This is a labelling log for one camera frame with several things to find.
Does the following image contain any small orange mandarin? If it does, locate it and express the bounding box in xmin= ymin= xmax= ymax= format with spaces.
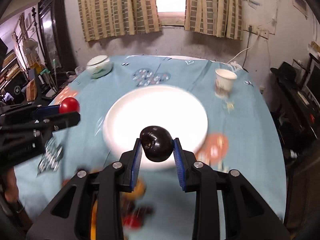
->
xmin=123 ymin=179 xmax=146 ymax=201

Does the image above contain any red cherry tomato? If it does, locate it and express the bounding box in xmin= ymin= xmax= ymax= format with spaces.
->
xmin=59 ymin=97 xmax=80 ymax=114
xmin=122 ymin=214 xmax=143 ymax=230

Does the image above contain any dark purple plum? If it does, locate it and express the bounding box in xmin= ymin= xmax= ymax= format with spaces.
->
xmin=139 ymin=126 xmax=174 ymax=163

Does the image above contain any left hand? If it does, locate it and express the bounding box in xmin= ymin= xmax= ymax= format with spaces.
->
xmin=4 ymin=168 xmax=19 ymax=203

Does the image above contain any teal patterned tablecloth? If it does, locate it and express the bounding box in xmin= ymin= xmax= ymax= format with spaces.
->
xmin=13 ymin=55 xmax=287 ymax=240

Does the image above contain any white oval plate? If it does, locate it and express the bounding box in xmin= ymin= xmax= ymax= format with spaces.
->
xmin=102 ymin=85 xmax=208 ymax=158

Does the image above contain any white ceramic lidded jar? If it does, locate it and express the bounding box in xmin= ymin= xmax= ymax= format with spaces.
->
xmin=86 ymin=55 xmax=113 ymax=79

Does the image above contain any white paper cup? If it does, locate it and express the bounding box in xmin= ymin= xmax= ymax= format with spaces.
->
xmin=215 ymin=69 xmax=237 ymax=98

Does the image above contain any dark framed mirror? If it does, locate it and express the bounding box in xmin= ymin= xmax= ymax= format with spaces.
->
xmin=37 ymin=0 xmax=76 ymax=72

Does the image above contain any left checkered curtain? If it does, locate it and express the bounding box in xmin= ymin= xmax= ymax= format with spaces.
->
xmin=78 ymin=0 xmax=162 ymax=42

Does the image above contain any checkered curtain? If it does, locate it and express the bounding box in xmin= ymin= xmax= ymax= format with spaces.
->
xmin=184 ymin=0 xmax=244 ymax=40
xmin=78 ymin=0 xmax=162 ymax=42

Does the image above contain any black hat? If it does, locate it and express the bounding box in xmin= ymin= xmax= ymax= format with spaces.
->
xmin=270 ymin=61 xmax=297 ymax=85

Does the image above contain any right checkered curtain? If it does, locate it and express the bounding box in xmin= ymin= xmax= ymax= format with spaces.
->
xmin=184 ymin=0 xmax=244 ymax=40

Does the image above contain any white power cable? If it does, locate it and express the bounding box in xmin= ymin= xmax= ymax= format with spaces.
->
xmin=227 ymin=24 xmax=253 ymax=65

